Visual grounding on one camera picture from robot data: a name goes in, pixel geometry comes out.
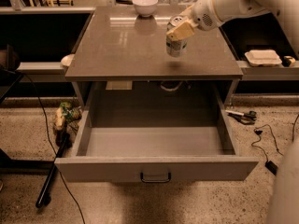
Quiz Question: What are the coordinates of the green snack bag pile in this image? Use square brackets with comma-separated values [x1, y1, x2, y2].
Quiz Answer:
[53, 102, 82, 146]

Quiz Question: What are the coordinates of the grey cabinet with counter top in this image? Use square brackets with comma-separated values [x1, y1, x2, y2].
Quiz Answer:
[65, 6, 242, 105]

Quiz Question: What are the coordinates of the white ceramic bowl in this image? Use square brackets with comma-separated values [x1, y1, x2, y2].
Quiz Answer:
[132, 0, 158, 17]

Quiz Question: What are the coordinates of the small yellow black tape roll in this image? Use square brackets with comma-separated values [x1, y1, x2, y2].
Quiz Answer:
[282, 56, 296, 67]

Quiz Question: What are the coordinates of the black floor cable left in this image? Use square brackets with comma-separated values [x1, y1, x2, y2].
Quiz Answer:
[18, 72, 87, 224]

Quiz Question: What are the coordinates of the grey ledge shelf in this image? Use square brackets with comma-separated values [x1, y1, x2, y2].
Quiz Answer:
[237, 61, 299, 81]
[17, 62, 66, 83]

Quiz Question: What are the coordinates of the black power adapter with cable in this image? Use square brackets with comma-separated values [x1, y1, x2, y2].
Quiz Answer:
[250, 123, 286, 175]

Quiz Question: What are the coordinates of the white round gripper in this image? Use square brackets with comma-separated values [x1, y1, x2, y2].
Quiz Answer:
[166, 0, 223, 41]

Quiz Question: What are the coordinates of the white plate on left ledge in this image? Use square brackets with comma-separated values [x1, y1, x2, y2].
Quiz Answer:
[61, 54, 74, 68]

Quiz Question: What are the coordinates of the grey left ledge shelf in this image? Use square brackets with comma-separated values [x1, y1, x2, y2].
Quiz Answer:
[17, 62, 66, 83]

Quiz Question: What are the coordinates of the black metal drawer handle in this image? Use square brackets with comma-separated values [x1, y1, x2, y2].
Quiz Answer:
[140, 173, 172, 184]

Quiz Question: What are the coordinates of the white foam takeout container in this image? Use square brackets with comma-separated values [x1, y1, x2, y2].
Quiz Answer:
[245, 49, 282, 66]

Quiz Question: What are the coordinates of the silver 7up soda can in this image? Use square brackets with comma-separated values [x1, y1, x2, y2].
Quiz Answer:
[166, 15, 187, 57]

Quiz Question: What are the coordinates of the black pole on floor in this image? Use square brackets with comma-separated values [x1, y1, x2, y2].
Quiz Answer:
[36, 134, 69, 209]

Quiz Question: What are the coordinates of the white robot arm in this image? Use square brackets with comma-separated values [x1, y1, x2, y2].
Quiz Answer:
[166, 0, 299, 224]

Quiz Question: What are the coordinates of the grey right ledge shelf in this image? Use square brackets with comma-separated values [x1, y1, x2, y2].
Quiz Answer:
[237, 61, 299, 81]

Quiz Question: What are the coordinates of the open grey top drawer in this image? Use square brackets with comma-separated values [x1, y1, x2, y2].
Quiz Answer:
[55, 82, 258, 182]

